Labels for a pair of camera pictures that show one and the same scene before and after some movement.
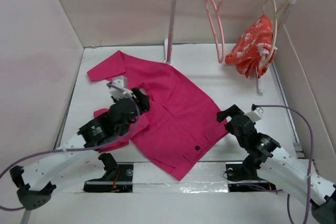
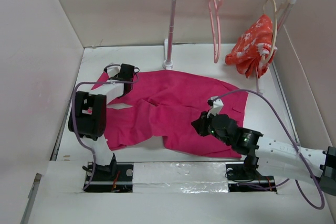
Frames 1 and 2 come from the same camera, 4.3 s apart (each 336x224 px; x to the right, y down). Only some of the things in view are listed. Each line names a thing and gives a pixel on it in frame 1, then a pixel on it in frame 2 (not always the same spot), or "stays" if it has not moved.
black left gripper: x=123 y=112 to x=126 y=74
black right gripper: x=230 y=112 to x=200 y=123
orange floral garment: x=254 y=52 stays
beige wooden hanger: x=277 y=11 stays
